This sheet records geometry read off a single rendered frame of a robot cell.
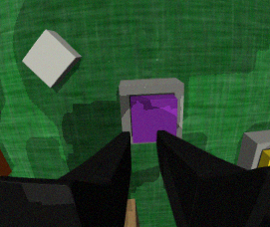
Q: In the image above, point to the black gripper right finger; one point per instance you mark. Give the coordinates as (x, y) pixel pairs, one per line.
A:
(207, 191)

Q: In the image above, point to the purple button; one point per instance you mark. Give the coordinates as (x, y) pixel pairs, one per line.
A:
(149, 105)

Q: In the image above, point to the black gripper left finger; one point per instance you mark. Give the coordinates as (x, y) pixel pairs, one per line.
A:
(94, 194)

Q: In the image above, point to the yellow button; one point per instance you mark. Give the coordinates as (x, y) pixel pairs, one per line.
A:
(255, 149)

